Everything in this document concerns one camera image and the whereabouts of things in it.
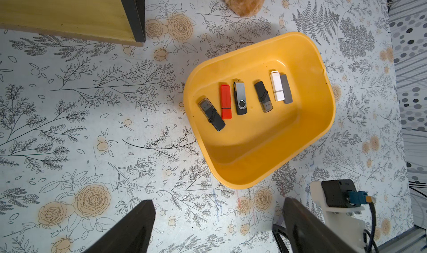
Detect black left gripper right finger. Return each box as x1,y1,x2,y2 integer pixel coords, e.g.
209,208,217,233
283,197,355,253

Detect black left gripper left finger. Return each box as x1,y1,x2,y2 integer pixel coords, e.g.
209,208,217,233
86,200,156,253

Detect dark black usb flash drive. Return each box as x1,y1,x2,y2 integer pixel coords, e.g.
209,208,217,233
254,81,273,113

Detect grey usb flash drive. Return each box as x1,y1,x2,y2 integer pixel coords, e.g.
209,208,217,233
280,74,293,104

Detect white usb flash drive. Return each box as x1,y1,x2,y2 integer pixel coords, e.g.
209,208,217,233
270,71,285,101

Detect red usb flash drive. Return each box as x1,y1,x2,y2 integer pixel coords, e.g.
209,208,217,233
220,84,232,120

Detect yellow plastic storage box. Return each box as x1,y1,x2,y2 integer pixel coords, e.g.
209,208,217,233
183,32,336,189

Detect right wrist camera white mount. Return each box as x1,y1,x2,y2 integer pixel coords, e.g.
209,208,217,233
310,179,379,253

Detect wooden shelf black metal frame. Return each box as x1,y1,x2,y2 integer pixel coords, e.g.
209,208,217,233
1,0,146,46

